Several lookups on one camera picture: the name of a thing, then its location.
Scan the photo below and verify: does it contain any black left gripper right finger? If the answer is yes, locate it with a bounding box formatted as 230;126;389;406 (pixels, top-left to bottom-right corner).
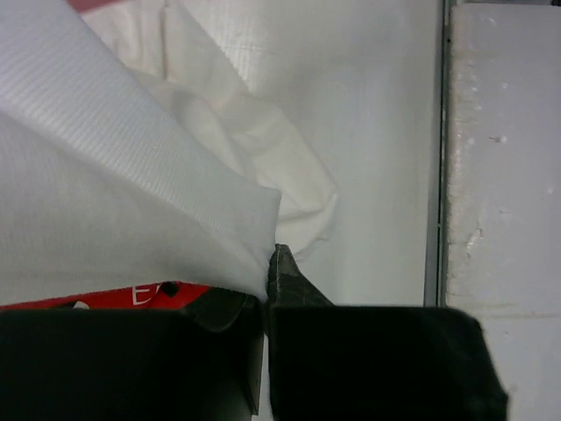
266;245;508;420

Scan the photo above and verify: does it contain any white foam board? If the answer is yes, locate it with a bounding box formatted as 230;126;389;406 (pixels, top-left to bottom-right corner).
446;3;560;420

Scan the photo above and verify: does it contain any aluminium table edge rail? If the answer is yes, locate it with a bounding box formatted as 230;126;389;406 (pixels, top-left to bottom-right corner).
423;1;456;307

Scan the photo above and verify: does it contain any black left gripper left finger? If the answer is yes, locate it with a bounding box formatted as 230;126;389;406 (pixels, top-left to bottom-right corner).
1;289;263;420

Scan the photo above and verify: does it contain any pink hanger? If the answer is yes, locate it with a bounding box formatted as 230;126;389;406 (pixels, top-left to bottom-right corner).
67;0;122;13

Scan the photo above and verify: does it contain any white t shirt red print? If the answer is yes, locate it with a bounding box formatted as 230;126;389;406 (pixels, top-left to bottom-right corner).
1;1;337;304

